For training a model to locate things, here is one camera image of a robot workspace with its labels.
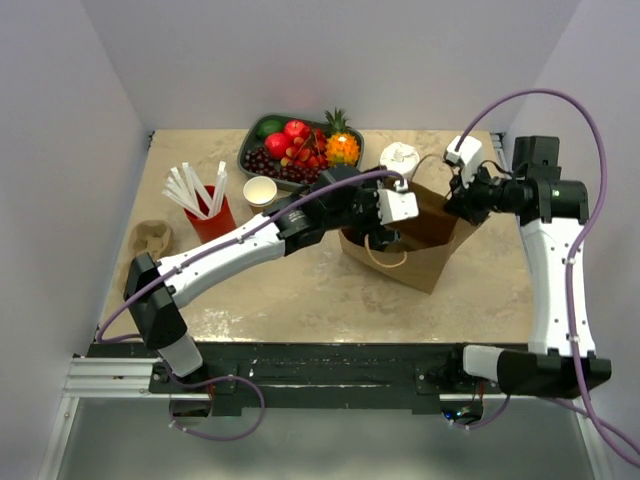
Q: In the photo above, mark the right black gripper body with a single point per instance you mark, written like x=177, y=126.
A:
x=484, y=196

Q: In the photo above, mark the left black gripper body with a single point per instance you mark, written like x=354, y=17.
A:
x=363, y=215

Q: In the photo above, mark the brown paper bag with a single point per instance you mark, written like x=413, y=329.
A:
x=426, y=243

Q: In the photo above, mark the brown paper cups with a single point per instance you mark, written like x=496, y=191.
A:
x=260, y=192

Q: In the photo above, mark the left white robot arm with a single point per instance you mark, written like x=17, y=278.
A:
x=343, y=197

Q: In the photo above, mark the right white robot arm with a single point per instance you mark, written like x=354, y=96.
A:
x=560, y=359

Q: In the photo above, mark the orange spiky fruit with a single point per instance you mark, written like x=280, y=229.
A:
x=342, y=148

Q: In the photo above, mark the white napkin wrapped cup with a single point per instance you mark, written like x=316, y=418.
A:
x=401, y=158

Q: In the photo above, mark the red apple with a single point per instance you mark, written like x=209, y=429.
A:
x=297, y=129
x=277, y=144

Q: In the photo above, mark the dark grape bunch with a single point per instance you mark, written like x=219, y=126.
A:
x=258, y=161

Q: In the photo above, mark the green lime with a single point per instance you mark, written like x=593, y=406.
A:
x=268, y=127

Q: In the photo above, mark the dark green fruit tray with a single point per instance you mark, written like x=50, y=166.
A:
x=334, y=122

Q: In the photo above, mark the red plastic cup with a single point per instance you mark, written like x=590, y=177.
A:
x=214, y=227

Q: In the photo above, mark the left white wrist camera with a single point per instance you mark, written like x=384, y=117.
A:
x=397, y=203

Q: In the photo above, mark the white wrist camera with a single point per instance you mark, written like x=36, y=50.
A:
x=467, y=155
x=397, y=203

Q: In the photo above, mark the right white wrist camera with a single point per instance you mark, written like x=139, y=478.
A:
x=467, y=155

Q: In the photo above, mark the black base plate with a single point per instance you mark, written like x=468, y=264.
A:
x=418, y=377

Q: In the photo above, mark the aluminium rail frame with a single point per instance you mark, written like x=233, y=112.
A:
x=119, y=429

